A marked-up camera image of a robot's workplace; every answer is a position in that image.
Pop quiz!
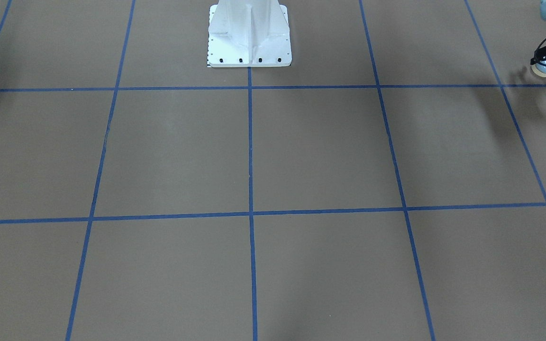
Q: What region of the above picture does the white camera stand pedestal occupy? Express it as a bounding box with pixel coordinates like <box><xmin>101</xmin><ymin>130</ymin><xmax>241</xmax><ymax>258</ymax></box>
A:
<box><xmin>207</xmin><ymin>0</ymin><xmax>292</xmax><ymax>68</ymax></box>

